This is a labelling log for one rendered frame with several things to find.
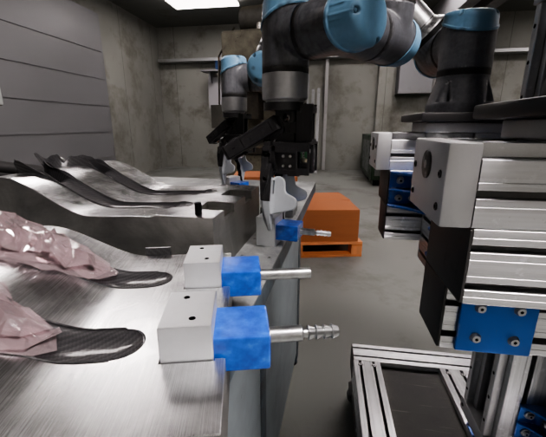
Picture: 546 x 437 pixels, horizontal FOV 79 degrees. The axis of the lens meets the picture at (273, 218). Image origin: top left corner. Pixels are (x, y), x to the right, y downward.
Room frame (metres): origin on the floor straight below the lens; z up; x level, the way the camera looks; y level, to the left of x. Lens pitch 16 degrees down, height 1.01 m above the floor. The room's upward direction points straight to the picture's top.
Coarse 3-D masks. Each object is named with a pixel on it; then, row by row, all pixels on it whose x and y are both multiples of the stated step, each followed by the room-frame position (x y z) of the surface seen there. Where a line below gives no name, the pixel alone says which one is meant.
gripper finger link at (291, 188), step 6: (276, 174) 0.61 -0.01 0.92; (282, 174) 0.61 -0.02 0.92; (288, 180) 0.61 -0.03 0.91; (294, 180) 0.61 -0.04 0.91; (288, 186) 0.62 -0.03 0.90; (294, 186) 0.61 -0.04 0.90; (288, 192) 0.62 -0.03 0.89; (294, 192) 0.62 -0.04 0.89; (300, 192) 0.61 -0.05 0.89; (306, 192) 0.61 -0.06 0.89; (300, 198) 0.62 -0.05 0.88
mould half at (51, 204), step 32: (0, 192) 0.50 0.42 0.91; (32, 192) 0.49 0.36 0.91; (64, 192) 0.52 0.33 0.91; (128, 192) 0.61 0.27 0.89; (256, 192) 0.66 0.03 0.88; (64, 224) 0.48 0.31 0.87; (96, 224) 0.47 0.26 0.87; (128, 224) 0.46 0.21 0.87; (160, 224) 0.45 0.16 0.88; (192, 224) 0.44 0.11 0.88; (224, 224) 0.48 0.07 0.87; (256, 224) 0.66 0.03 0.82
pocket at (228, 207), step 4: (204, 204) 0.52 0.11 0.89; (208, 204) 0.54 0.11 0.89; (212, 204) 0.53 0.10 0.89; (216, 204) 0.53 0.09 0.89; (220, 204) 0.53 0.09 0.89; (224, 204) 0.53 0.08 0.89; (228, 204) 0.53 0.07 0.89; (232, 204) 0.52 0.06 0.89; (204, 208) 0.52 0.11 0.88; (208, 208) 0.54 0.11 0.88; (212, 208) 0.53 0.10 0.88; (216, 208) 0.53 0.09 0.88; (220, 208) 0.53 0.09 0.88; (224, 208) 0.53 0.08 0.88; (228, 208) 0.53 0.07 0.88; (232, 208) 0.52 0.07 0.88; (224, 212) 0.53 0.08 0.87; (228, 212) 0.53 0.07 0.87; (232, 212) 0.52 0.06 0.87; (224, 216) 0.50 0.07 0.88; (228, 216) 0.50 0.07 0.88
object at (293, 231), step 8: (280, 216) 0.59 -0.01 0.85; (264, 224) 0.57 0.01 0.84; (272, 224) 0.56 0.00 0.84; (280, 224) 0.57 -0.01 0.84; (288, 224) 0.57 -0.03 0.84; (296, 224) 0.57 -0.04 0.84; (264, 232) 0.57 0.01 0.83; (272, 232) 0.56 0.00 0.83; (280, 232) 0.56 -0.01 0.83; (288, 232) 0.56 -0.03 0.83; (296, 232) 0.55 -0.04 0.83; (304, 232) 0.56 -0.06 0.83; (312, 232) 0.56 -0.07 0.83; (320, 232) 0.56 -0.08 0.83; (328, 232) 0.55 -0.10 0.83; (264, 240) 0.57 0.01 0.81; (272, 240) 0.56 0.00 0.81; (280, 240) 0.59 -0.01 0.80; (288, 240) 0.56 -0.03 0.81; (296, 240) 0.55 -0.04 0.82
